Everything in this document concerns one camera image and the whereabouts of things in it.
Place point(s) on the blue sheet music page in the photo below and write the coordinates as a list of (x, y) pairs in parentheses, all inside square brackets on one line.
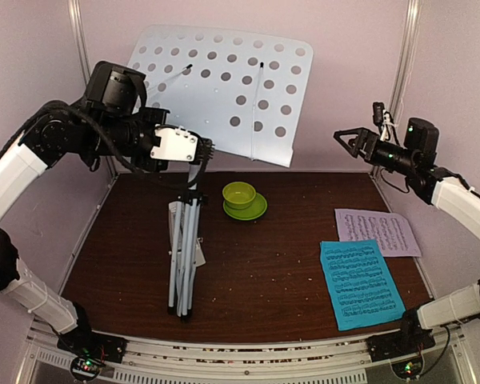
[(361, 288)]

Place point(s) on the green plastic plate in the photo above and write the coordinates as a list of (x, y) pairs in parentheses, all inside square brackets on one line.
[(253, 211)]

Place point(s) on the purple sheet music page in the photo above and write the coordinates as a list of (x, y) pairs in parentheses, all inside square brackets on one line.
[(391, 231)]

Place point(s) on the green plastic bowl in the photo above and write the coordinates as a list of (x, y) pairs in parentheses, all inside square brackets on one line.
[(239, 195)]

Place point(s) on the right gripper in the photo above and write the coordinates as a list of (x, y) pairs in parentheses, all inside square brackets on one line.
[(364, 135)]

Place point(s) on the grey metronome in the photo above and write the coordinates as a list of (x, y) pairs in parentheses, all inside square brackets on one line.
[(199, 255)]

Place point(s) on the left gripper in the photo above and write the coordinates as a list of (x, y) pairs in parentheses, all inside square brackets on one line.
[(151, 164)]

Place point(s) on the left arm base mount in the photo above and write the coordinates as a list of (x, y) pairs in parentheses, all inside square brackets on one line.
[(91, 361)]

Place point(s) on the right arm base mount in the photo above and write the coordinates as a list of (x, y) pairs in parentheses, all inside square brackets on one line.
[(400, 352)]

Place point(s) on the white music stand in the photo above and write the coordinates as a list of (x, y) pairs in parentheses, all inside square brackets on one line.
[(242, 90)]

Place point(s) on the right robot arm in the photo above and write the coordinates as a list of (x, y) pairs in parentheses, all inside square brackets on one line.
[(436, 186)]

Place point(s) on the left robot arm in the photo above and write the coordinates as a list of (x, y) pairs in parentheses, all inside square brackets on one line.
[(111, 118)]

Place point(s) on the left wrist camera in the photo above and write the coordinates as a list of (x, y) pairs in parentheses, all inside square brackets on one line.
[(180, 145)]

